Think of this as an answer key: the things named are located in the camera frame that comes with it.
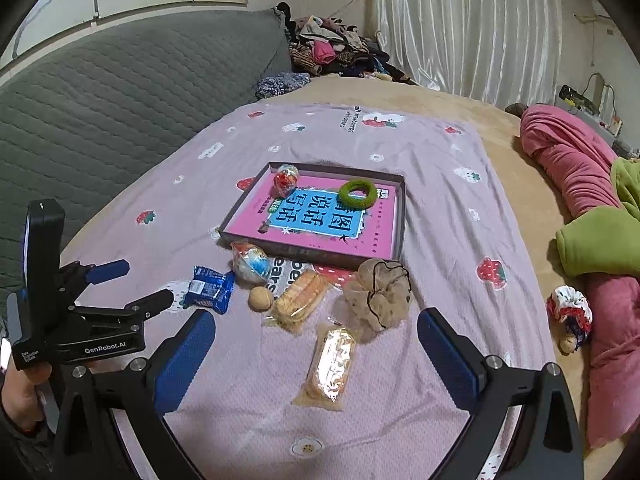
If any pile of clothes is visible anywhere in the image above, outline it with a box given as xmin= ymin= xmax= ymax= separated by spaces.
xmin=275 ymin=2 xmax=416 ymax=83

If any clear bread packet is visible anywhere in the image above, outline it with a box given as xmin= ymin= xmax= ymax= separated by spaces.
xmin=263 ymin=269 xmax=333 ymax=333
xmin=292 ymin=322 xmax=357 ymax=411

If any green fuzzy hair ring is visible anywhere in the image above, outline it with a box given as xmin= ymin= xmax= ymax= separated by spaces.
xmin=338 ymin=178 xmax=380 ymax=209

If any blue snack packet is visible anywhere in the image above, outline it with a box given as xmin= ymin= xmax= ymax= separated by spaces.
xmin=181 ymin=265 xmax=236 ymax=315

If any blue orange wrapped candy ball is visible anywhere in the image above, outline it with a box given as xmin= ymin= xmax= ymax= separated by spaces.
xmin=230 ymin=241 xmax=272 ymax=289

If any person's left forearm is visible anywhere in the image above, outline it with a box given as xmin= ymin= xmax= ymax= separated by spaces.
xmin=0 ymin=405 xmax=63 ymax=480

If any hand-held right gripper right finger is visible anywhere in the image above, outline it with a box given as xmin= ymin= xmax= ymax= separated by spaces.
xmin=416 ymin=307 xmax=586 ymax=480

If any pink quilt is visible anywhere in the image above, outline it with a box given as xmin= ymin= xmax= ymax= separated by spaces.
xmin=519 ymin=104 xmax=640 ymax=448

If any white curtain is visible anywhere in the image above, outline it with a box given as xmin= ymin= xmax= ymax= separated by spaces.
xmin=370 ymin=0 xmax=566 ymax=108

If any person's left hand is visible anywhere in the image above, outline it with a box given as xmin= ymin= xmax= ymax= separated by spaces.
xmin=0 ymin=357 xmax=53 ymax=432

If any grey quilted headboard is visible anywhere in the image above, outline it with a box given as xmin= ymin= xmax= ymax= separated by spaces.
xmin=0 ymin=8 xmax=292 ymax=311

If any beige mesh scrunchie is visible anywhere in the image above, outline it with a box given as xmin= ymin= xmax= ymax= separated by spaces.
xmin=343 ymin=258 xmax=412 ymax=332

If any blue floral cloth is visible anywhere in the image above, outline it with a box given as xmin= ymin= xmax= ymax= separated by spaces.
xmin=255 ymin=72 xmax=312 ymax=100

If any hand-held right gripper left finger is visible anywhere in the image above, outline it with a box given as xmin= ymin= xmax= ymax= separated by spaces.
xmin=52 ymin=308 xmax=217 ymax=480

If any green blanket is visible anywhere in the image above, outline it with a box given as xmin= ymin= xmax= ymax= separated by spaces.
xmin=556 ymin=157 xmax=640 ymax=278

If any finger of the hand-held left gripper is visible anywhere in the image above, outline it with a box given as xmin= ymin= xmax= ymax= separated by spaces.
xmin=57 ymin=260 xmax=132 ymax=307
xmin=70 ymin=288 xmax=175 ymax=333

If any patterned white red scrunchie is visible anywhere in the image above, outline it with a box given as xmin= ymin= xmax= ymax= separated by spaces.
xmin=546 ymin=285 xmax=594 ymax=351

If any red wrapped candy ball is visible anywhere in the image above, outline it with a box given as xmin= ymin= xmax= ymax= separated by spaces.
xmin=271 ymin=163 xmax=301 ymax=198

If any black and yellow object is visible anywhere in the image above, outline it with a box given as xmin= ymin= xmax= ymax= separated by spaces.
xmin=559 ymin=85 xmax=598 ymax=112

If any shallow cardboard box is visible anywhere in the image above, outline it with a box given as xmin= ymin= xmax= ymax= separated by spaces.
xmin=218 ymin=161 xmax=407 ymax=272

